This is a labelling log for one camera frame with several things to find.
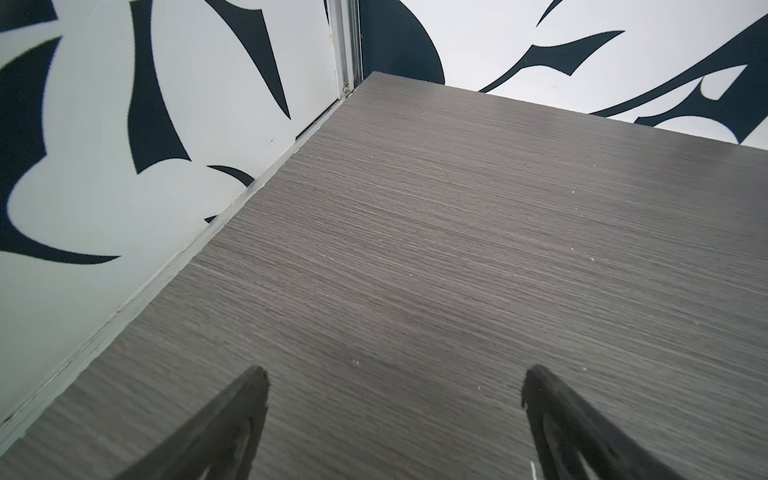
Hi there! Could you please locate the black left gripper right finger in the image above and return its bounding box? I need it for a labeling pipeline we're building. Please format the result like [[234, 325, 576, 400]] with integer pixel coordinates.
[[521, 365, 682, 479]]

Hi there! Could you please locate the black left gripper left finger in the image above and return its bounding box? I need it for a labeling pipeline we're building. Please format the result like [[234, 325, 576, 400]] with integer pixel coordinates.
[[117, 367, 270, 479]]

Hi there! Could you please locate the aluminium cage frame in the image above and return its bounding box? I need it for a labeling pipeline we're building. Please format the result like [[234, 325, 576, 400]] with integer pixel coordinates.
[[324, 0, 364, 98]]

